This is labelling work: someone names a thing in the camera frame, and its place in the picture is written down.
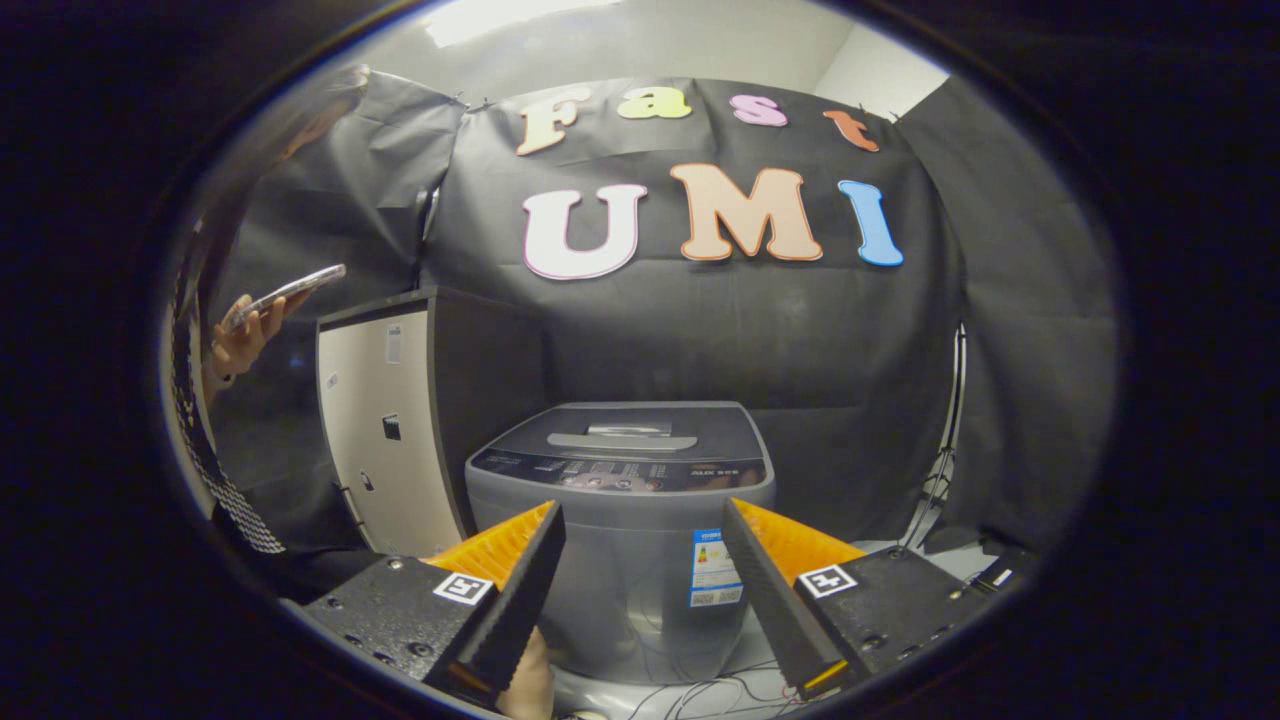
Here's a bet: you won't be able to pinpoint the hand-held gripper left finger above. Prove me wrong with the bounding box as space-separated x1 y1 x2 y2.
300 500 567 706

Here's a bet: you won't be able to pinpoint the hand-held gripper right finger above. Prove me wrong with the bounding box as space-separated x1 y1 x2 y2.
720 497 1001 701

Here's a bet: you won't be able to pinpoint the grey washing machine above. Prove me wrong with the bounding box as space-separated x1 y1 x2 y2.
465 400 778 686

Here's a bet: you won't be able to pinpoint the dark washing machine lid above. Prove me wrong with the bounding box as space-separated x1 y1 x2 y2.
497 402 766 466

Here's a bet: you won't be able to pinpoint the black and cream cabinet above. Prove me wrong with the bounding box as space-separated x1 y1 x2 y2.
315 285 549 561

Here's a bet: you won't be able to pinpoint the black box with white label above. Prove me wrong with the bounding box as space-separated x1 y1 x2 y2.
965 545 1036 596

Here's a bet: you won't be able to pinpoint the black backdrop cloth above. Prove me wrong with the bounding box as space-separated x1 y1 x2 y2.
205 70 1119 556

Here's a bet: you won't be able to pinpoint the backdrop stand tripod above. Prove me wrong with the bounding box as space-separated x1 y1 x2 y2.
900 320 969 551

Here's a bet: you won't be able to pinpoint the metal backdrop stand pole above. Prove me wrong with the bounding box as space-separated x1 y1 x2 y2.
415 185 441 291

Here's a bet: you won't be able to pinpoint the smartphone in clear case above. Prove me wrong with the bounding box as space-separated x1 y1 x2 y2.
222 263 348 331

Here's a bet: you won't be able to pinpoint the black floor cables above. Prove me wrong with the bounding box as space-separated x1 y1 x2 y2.
570 660 801 720

